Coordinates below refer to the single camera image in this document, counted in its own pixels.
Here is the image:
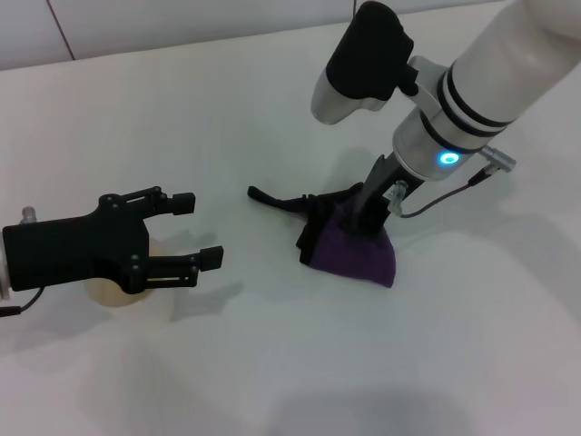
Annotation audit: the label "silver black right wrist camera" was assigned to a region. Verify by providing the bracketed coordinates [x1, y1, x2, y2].
[310, 1, 421, 124]

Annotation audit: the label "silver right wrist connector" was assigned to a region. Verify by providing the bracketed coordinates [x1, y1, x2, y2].
[479, 144, 518, 172]

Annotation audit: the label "white paper cup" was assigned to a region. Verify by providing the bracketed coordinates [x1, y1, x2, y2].
[85, 238, 176, 322]

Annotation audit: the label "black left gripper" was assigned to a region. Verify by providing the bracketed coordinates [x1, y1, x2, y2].
[2, 185, 225, 294]

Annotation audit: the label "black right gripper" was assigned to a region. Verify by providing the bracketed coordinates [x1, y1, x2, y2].
[347, 153, 425, 238]

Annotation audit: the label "right wrist cable clear plug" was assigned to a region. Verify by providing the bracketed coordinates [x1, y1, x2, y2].
[385, 165, 491, 220]

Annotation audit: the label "dark left wrist cable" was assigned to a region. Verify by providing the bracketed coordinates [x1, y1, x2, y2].
[0, 288, 44, 318]

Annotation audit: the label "purple-blue rag with black trim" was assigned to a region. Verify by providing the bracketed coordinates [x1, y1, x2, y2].
[247, 181, 399, 290]

